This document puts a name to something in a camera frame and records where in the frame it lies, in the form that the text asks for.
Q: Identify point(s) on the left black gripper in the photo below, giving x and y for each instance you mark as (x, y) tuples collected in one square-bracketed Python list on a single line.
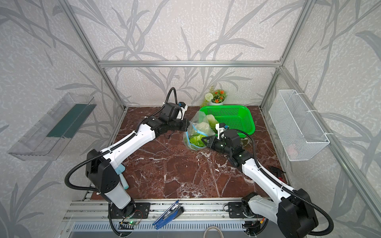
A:
[(185, 125)]

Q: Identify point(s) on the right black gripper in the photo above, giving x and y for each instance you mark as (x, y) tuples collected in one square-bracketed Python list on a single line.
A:
[(212, 142)]

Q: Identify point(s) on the chinese cabbage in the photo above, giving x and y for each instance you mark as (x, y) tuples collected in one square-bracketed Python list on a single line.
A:
[(196, 132), (212, 121)]

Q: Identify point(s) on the clear zip-top bag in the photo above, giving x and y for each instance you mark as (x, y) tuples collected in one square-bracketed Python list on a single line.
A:
[(197, 118)]

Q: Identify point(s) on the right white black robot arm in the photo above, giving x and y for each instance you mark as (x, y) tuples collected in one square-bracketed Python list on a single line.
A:
[(292, 210)]

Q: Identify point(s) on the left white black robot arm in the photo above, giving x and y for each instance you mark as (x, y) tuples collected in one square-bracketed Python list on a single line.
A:
[(101, 166)]

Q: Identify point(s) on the green plastic basket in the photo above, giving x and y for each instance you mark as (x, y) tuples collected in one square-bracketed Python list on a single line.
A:
[(235, 116)]

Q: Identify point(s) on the small flower pot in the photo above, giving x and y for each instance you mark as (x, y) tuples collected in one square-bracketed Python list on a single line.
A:
[(214, 97)]

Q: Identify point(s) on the light blue scraper tool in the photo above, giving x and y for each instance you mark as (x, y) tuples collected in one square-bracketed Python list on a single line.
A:
[(119, 170)]

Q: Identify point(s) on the blue clip tool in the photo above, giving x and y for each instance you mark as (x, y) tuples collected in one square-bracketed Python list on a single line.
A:
[(174, 211)]

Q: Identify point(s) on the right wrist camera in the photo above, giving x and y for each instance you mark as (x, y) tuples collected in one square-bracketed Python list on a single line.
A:
[(221, 127)]

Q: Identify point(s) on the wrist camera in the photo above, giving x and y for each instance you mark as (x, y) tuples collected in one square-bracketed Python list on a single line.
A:
[(221, 127), (183, 109)]

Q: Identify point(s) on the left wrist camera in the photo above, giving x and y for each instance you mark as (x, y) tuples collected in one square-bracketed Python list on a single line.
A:
[(183, 109)]

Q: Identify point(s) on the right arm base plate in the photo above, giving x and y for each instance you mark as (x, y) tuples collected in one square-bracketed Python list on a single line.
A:
[(238, 210)]

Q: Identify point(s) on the white wire basket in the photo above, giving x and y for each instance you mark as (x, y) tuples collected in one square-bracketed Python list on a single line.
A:
[(301, 135)]

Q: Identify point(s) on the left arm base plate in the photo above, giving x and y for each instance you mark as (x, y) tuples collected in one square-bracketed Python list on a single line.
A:
[(139, 210)]

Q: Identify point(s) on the clear wall shelf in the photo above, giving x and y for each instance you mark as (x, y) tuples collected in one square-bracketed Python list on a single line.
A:
[(46, 140)]

